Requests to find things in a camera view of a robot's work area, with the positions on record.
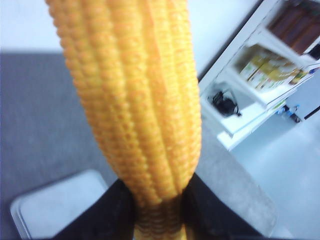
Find colourful boxes on shelf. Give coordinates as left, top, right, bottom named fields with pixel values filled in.
left=235, top=45, right=308, bottom=93

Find yellow corn cob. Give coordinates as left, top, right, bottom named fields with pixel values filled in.
left=46, top=0, right=202, bottom=240

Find silver digital kitchen scale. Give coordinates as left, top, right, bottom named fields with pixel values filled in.
left=10, top=169, right=109, bottom=240

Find white shelving unit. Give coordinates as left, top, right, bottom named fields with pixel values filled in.
left=199, top=0, right=320, bottom=150

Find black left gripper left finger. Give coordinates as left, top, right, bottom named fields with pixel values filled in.
left=53, top=179, right=135, bottom=240

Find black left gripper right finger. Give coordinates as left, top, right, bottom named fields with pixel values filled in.
left=182, top=173, right=263, bottom=240

